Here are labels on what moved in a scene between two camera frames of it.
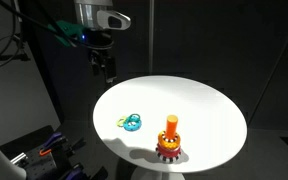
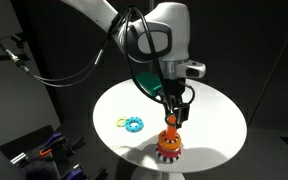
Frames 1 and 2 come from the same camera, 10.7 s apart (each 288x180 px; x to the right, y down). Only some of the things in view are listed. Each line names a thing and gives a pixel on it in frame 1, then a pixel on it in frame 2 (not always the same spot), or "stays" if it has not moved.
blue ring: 132,123 stays
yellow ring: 120,121 stays
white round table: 165,125 stays
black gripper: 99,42 -> 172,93
